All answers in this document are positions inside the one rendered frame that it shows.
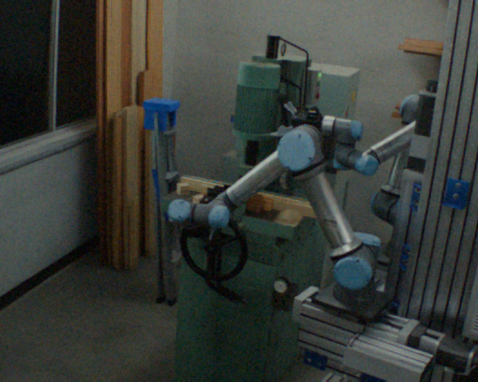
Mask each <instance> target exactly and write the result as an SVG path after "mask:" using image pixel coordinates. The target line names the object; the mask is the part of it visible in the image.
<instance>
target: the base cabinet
mask: <svg viewBox="0 0 478 382"><path fill-rule="evenodd" d="M314 230H315V227H314V228H312V230H311V231H310V232H309V233H308V235H307V236H305V237H304V238H303V239H302V240H301V241H300V243H299V244H298V245H297V246H296V247H295V248H294V249H293V250H292V251H291V252H290V254H289V255H288V256H287V257H286V258H285V259H284V260H283V261H282V262H281V263H280V264H279V265H278V266H271V265H267V264H263V263H260V262H256V261H253V260H248V259H247V262H246V264H245V266H244V267H243V269H242V270H241V271H240V273H238V274H236V276H234V277H233V278H231V279H229V280H225V281H221V285H223V286H224V287H228V288H229V289H231V290H233V291H234V292H236V294H238V295H240V296H241V297H244V298H246V299H247V300H248V301H249V302H248V304H247V305H244V304H243V303H241V302H238V303H237V304H235V303H233V302H232V301H229V300H228V299H226V298H225V297H223V296H221V295H220V294H219V293H217V292H216V291H214V290H213V289H211V288H210V287H208V286H207V285H206V283H205V281H204V277H202V276H200V275H199V274H197V273H196V272H194V271H193V270H192V269H191V268H190V267H189V266H188V264H187V263H186V261H185V259H184V257H183V256H182V254H181V268H180V281H179V293H178V317H177V329H176V340H177V341H176V353H175V365H174V376H173V382H278V380H280V377H281V376H282V374H283V373H284V371H286V369H287V367H288V366H289V364H290V362H291V360H292V359H293V358H294V356H295V355H296V353H297V352H298V345H296V343H297V336H298V330H299V323H300V322H295V321H292V320H291V319H292V311H293V307H292V308H291V309H290V311H283V310H279V309H277V308H273V307H270V301H271V294H272V289H273V282H274V281H275V280H276V279H277V278H278V277H280V276H284V277H286V278H287V279H288V281H289V282H291V283H295V284H300V286H299V293H298V296H299V295H300V294H301V293H302V292H303V291H305V290H306V288H307V282H308V274H309V268H310V256H311V250H312V243H313V237H314ZM188 252H189V254H190V255H191V257H192V259H193V260H194V262H195V263H196V264H197V265H198V266H199V268H201V269H202V270H204V271H205V256H206V251H205V249H202V248H198V247H194V246H188ZM238 262H239V257H237V256H228V255H223V254H222V257H221V274H223V273H228V272H230V271H232V270H233V269H234V268H235V267H236V264H237V263H238Z"/></svg>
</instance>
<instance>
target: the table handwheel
mask: <svg viewBox="0 0 478 382"><path fill-rule="evenodd" d="M228 225H229V226H230V227H231V228H232V229H233V230H234V232H235V233H236V236H230V235H225V234H222V238H213V239H210V240H209V241H208V242H207V241H204V242H205V243H206V244H205V246H204V247H205V251H206V252H207V254H209V255H210V256H211V271H210V273H209V272H206V271H204V270H202V269H201V268H199V266H198V265H197V264H196V263H195V262H194V260H193V259H192V257H191V255H190V254H189V252H188V245H187V238H188V237H187V236H186V234H184V233H185V229H186V228H185V227H183V228H182V231H181V234H180V249H181V254H182V256H183V257H184V259H185V261H186V263H187V264H188V266H189V267H190V268H191V269H192V270H193V271H194V272H196V273H197V274H199V275H200V276H202V277H204V278H206V279H208V280H212V281H225V280H229V279H231V278H233V277H234V276H236V274H238V273H240V271H241V270H242V269H243V267H244V266H245V264H246V262H247V258H248V253H249V248H248V242H247V239H246V237H245V235H244V233H243V232H242V230H241V228H240V227H239V225H238V224H237V223H236V221H234V220H232V219H231V218H229V222H228ZM236 239H238V240H239V244H240V257H239V262H238V263H237V264H236V267H235V268H234V269H233V270H232V271H230V272H228V273H223V274H215V262H216V254H217V253H218V252H219V251H220V250H221V248H222V246H223V245H225V244H227V243H229V242H231V241H234V240H236Z"/></svg>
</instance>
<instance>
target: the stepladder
mask: <svg viewBox="0 0 478 382"><path fill-rule="evenodd" d="M179 107H180V101H175V100H168V99H163V98H156V97H154V98H152V99H149V100H147V101H144V102H143V108H144V109H145V121H144V129H149V130H151V139H152V164H153V169H151V172H152V176H153V187H154V211H155V235H156V258H157V282H158V296H157V297H156V303H157V304H161V303H162V302H163V301H165V300H166V299H167V297H166V295H164V279H163V264H164V263H166V274H167V285H168V305H169V306H170V307H172V306H173V305H174V304H175V303H176V302H177V298H176V291H175V287H176V283H175V279H174V267H173V262H174V263H176V265H178V276H179V281H180V268H181V249H180V224H179V223H177V222H175V221H174V220H172V219H171V218H170V217H169V215H168V212H164V211H162V198H163V197H165V196H167V195H169V194H170V192H171V193H173V192H175V191H177V190H178V182H177V178H178V177H179V172H177V171H176V161H175V150H174V139H173V136H174V135H176V134H177V131H176V130H173V129H172V126H176V123H177V110H178V109H179ZM161 217H162V218H161ZM161 221H162V228H163V240H164V252H165V258H164V259H163V254H162V228H161ZM171 221H172V226H173V225H175V236H176V246H177V250H173V249H172V229H171Z"/></svg>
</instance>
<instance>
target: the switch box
mask: <svg viewBox="0 0 478 382"><path fill-rule="evenodd" d="M305 72H306V68H304V71H303V78H302V86H301V97H302V102H301V103H302V104H303V96H304V84H305ZM319 73H321V75H322V69H319V68H313V67H309V68H308V79H307V91H306V105H316V104H318V102H319V99H317V98H316V94H317V93H318V92H320V85H319V86H318V81H320V82H321V76H320V77H319ZM318 78H319V79H320V80H318ZM317 87H318V88H319V89H317ZM316 100H317V102H316Z"/></svg>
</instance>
